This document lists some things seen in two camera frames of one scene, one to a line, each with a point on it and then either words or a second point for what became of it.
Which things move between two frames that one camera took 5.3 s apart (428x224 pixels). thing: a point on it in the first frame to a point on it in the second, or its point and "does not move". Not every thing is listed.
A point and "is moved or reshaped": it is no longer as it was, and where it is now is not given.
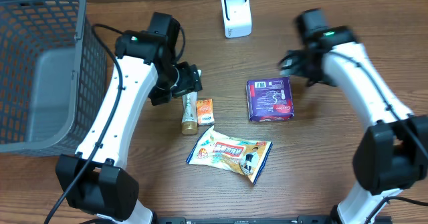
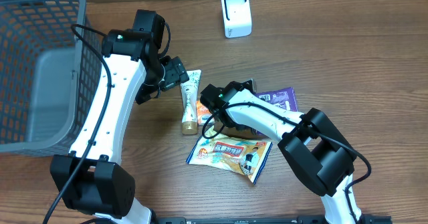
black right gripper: x=294 y=66 to x=241 y=126
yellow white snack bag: x=216 y=148 does not move
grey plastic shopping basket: x=53 y=72 does not move
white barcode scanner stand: x=237 y=14 does not move
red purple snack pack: x=270 y=99 is moved or reshaped
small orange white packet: x=205 y=112 does not move
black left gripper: x=191 y=80 to x=176 y=71
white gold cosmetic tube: x=189 y=118 does not move
